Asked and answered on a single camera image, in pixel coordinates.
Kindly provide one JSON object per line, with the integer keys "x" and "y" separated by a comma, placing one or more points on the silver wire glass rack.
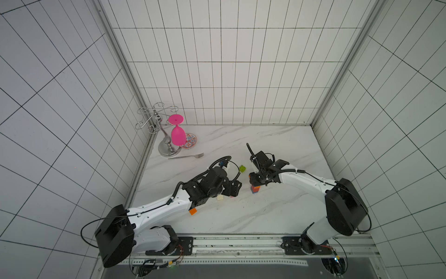
{"x": 152, "y": 118}

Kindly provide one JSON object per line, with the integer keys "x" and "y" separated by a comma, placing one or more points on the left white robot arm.
{"x": 126, "y": 231}

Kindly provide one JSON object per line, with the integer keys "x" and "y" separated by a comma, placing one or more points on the aluminium mounting rail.
{"x": 202, "y": 249}

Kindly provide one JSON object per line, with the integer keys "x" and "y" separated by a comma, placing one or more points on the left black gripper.
{"x": 234, "y": 192}

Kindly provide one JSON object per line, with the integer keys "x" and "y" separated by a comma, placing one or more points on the pink plastic wine glass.
{"x": 178, "y": 135}

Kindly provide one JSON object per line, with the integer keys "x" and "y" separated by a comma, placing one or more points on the red lego brick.
{"x": 255, "y": 190}

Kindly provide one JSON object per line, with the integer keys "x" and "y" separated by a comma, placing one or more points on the silver fork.
{"x": 197, "y": 156}

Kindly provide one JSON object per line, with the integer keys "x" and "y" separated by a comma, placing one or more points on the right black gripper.
{"x": 259, "y": 176}

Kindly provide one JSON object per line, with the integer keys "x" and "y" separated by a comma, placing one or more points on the patterned small bowl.
{"x": 191, "y": 141}

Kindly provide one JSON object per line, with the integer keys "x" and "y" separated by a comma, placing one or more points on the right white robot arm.
{"x": 345, "y": 209}

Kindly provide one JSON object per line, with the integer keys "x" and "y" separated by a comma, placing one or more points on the orange lego brick front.
{"x": 192, "y": 211}

